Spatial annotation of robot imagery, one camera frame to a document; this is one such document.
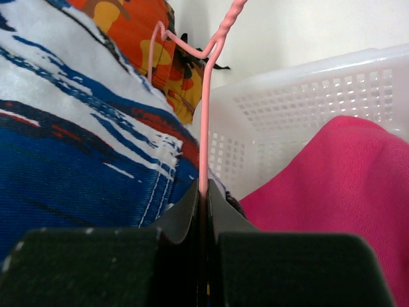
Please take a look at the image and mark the pink hanger with blue trousers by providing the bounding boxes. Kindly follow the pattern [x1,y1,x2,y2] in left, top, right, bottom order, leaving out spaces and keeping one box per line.
[148,0,247,200]

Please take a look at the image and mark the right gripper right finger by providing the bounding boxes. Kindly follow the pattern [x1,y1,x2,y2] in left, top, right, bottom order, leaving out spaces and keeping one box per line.
[207,181,395,306]

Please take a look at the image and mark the white plastic basket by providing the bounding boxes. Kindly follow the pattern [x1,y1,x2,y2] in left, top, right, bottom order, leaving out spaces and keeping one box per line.
[208,44,408,199]

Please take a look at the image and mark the pink trousers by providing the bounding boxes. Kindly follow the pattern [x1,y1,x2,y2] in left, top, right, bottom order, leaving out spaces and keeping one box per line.
[240,116,408,306]

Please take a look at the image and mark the orange brown camouflage trousers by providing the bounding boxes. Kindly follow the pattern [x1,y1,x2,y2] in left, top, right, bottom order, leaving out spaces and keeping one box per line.
[65,0,231,125]

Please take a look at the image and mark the blue white patterned trousers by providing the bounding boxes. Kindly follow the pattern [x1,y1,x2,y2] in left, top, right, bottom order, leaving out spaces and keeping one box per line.
[1,1,199,258]

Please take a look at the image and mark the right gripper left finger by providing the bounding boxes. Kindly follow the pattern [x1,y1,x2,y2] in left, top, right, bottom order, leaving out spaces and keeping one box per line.
[1,182,201,306]

